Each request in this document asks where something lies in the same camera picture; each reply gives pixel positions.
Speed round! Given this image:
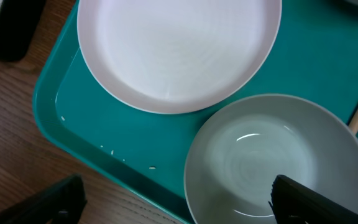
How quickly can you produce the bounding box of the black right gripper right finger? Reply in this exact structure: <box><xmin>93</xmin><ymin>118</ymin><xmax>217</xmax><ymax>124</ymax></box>
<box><xmin>269</xmin><ymin>175</ymin><xmax>358</xmax><ymax>224</ymax></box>

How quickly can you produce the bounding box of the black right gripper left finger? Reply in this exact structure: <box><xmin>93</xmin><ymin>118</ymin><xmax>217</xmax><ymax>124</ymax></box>
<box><xmin>0</xmin><ymin>175</ymin><xmax>87</xmax><ymax>224</ymax></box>

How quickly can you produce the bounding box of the grey bowl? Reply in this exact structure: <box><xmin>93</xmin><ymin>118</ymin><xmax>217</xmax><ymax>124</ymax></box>
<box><xmin>184</xmin><ymin>94</ymin><xmax>358</xmax><ymax>223</ymax></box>

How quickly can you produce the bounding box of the pink plate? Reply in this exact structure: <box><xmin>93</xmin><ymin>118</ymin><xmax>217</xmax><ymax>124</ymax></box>
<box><xmin>76</xmin><ymin>0</ymin><xmax>283</xmax><ymax>115</ymax></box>

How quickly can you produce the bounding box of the teal serving tray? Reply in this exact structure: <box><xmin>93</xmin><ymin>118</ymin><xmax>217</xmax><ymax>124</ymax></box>
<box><xmin>33</xmin><ymin>1</ymin><xmax>358</xmax><ymax>223</ymax></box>

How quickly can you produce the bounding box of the black tray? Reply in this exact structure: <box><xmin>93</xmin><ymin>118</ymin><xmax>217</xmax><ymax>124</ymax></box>
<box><xmin>0</xmin><ymin>0</ymin><xmax>46</xmax><ymax>62</ymax></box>

